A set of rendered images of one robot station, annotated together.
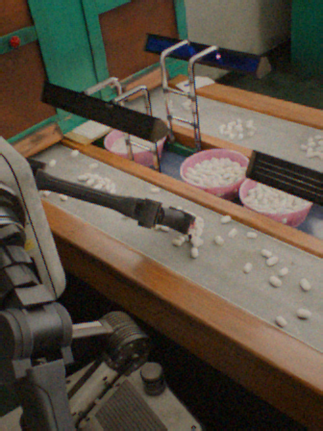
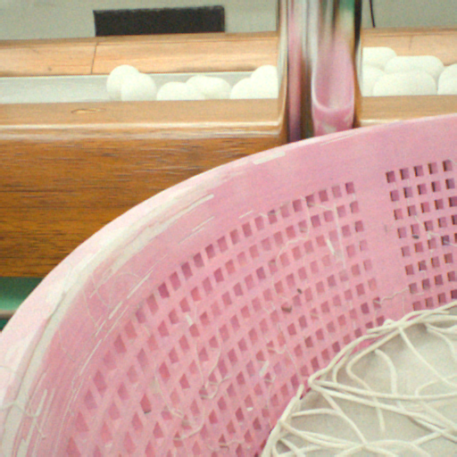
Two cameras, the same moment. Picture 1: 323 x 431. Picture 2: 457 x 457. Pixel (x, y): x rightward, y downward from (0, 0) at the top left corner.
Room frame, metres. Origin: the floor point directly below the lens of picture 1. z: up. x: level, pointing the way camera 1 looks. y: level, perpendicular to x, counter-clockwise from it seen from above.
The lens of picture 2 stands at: (2.05, -0.06, 0.80)
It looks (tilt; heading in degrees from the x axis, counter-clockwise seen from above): 18 degrees down; 139
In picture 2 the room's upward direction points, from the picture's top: 2 degrees counter-clockwise
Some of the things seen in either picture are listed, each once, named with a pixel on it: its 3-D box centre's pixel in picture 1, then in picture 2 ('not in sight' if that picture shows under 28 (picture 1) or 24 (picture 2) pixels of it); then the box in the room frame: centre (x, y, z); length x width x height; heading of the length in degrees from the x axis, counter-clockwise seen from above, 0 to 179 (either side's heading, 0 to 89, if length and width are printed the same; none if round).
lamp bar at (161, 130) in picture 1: (97, 107); not in sight; (1.75, 0.17, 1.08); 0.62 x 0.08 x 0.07; 41
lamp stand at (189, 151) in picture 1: (193, 100); not in sight; (2.06, -0.20, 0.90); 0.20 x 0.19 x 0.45; 41
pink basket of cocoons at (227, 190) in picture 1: (215, 177); not in sight; (1.73, -0.22, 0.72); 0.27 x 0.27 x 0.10
